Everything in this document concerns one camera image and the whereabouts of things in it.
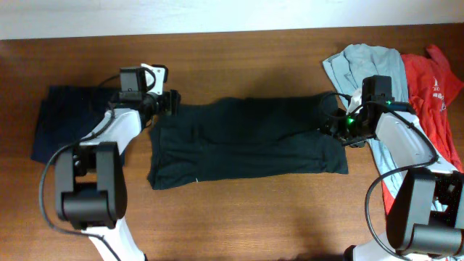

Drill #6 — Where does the dark green shirt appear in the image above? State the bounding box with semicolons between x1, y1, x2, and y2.
147;94;349;190

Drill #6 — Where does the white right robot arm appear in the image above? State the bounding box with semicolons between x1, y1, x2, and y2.
323;101;463;260

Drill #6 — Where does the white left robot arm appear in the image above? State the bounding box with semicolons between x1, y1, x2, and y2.
54;90;181;260

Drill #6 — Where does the light blue shirt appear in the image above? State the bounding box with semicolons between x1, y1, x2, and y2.
322;43;409;214

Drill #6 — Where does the red shirt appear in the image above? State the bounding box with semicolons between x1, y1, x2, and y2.
382;44;464;215

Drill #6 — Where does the folded navy blue shirt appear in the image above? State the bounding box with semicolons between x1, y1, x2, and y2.
30;86;117;164

